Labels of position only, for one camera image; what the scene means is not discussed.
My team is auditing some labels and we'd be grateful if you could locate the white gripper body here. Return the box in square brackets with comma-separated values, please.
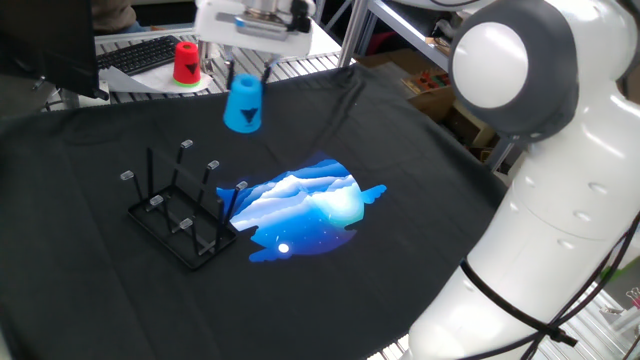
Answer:
[193, 0, 315, 59]

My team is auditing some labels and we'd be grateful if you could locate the blue plastic cup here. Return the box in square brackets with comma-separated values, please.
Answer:
[222, 73, 265, 135]

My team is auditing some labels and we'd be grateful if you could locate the red plastic cup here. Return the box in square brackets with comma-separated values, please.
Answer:
[171, 40, 203, 89]

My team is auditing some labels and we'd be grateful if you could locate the white paper sheet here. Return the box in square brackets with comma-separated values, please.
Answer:
[98, 62, 214, 95]

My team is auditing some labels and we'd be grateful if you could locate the black keyboard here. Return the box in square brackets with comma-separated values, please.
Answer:
[95, 34, 182, 77]

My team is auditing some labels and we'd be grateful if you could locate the person in brown clothing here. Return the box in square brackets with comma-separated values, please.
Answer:
[91, 0, 139, 35]

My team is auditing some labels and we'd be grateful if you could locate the wooden box with coloured blocks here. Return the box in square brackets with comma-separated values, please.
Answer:
[402, 68, 454, 99]

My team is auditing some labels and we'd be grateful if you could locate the black monitor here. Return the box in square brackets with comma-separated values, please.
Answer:
[0, 0, 110, 101]

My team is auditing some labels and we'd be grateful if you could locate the brown cardboard box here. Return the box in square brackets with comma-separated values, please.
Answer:
[407, 87, 501, 151]

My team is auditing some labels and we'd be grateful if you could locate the black cloth with blue print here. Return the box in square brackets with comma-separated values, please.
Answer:
[0, 64, 509, 360]

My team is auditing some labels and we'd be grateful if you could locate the silver vertical post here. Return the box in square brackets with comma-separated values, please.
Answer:
[198, 43, 216, 69]

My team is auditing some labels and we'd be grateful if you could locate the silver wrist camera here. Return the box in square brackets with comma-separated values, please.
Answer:
[233, 12, 291, 41]

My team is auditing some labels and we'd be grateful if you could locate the black camera cable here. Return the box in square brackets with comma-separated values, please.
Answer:
[288, 0, 312, 35]

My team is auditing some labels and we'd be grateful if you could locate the silver metal shelf post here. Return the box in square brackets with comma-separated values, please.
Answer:
[337, 0, 370, 69]

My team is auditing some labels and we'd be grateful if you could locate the black wire cup rack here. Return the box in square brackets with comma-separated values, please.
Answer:
[118, 138, 250, 273]

